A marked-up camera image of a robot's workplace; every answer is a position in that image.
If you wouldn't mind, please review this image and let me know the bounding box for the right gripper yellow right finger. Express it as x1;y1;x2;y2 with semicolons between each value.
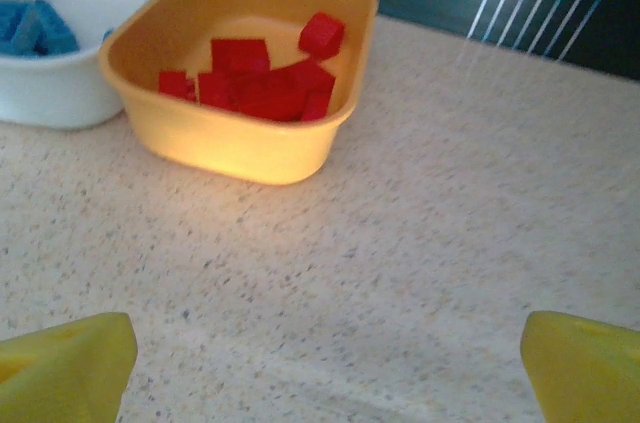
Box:
520;310;640;423

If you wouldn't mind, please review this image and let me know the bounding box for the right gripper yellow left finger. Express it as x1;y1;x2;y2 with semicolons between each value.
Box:
0;311;139;423

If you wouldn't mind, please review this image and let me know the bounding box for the orange plastic container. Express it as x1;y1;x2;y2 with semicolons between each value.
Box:
98;0;380;187

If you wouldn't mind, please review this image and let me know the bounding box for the white plastic container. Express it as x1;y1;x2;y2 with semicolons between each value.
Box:
0;0;199;130

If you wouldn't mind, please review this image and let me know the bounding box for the blue long lego brick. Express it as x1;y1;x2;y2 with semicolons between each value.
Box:
19;0;81;56
0;1;36;55

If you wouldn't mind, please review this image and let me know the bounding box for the red long lego brick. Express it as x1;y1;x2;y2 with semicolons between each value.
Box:
269;58;337;94

